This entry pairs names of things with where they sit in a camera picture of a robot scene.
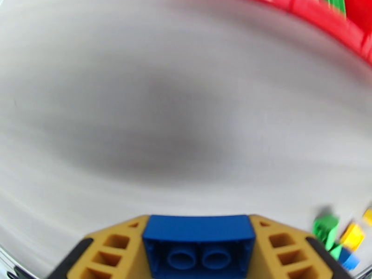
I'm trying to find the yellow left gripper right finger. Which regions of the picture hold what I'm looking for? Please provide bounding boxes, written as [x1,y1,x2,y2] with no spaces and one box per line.
[248,214,354,279]

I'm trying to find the green lego brick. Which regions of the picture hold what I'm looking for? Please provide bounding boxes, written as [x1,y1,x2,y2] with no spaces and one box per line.
[312,213,344,260]
[316,0,347,16]

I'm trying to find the blue lego brick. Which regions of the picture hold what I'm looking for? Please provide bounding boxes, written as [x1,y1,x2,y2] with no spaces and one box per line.
[338,247,362,272]
[141,214,257,279]

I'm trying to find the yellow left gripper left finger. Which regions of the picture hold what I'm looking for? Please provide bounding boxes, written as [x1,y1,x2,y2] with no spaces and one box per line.
[53,214,153,279]

